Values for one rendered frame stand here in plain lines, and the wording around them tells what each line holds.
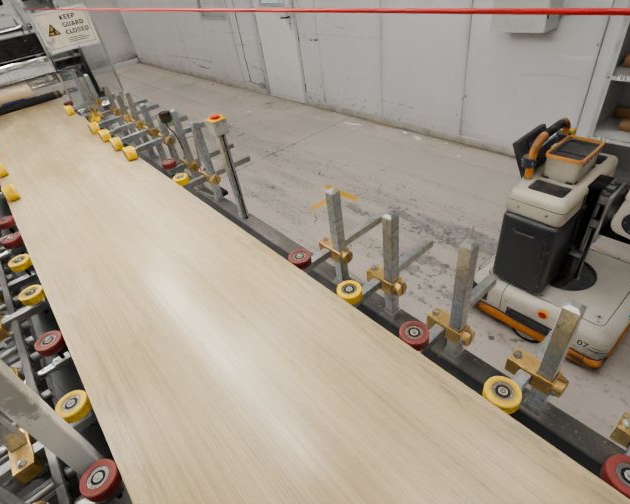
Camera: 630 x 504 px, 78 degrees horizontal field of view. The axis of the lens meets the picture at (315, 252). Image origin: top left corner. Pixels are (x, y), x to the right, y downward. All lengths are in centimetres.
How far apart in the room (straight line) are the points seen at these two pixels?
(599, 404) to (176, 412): 180
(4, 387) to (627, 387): 229
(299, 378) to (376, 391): 20
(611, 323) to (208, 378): 173
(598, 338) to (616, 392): 30
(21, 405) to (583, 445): 129
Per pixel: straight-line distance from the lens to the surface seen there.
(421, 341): 108
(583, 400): 222
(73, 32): 474
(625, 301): 230
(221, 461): 99
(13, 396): 102
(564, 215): 188
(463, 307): 114
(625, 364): 243
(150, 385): 118
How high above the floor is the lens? 176
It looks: 38 degrees down
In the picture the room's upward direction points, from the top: 10 degrees counter-clockwise
